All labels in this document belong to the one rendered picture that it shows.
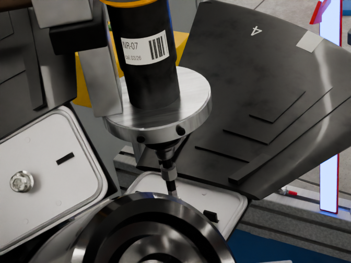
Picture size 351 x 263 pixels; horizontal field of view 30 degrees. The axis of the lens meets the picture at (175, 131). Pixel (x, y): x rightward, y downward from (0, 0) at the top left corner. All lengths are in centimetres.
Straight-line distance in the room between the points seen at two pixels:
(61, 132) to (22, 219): 6
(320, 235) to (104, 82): 61
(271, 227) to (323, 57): 41
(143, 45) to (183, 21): 157
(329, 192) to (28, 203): 55
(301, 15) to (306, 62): 261
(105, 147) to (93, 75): 131
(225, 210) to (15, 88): 17
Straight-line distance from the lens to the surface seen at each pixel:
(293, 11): 326
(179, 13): 191
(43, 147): 41
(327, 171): 87
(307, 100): 56
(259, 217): 97
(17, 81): 42
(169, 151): 43
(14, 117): 41
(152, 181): 50
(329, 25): 74
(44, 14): 36
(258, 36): 63
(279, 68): 59
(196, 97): 40
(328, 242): 95
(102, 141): 167
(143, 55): 37
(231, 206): 47
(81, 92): 95
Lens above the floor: 151
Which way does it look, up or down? 37 degrees down
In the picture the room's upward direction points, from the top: 10 degrees counter-clockwise
